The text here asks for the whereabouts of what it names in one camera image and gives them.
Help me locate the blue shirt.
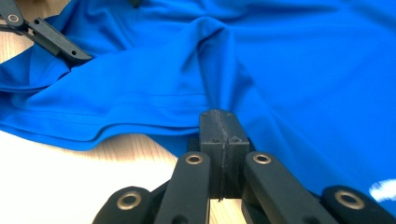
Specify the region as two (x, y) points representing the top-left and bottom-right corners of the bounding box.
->
(0, 0), (396, 217)

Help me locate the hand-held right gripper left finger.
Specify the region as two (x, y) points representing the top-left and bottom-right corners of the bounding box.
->
(198, 108), (226, 201)

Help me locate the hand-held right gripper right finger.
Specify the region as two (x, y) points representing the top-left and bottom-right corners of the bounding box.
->
(221, 109), (251, 200)

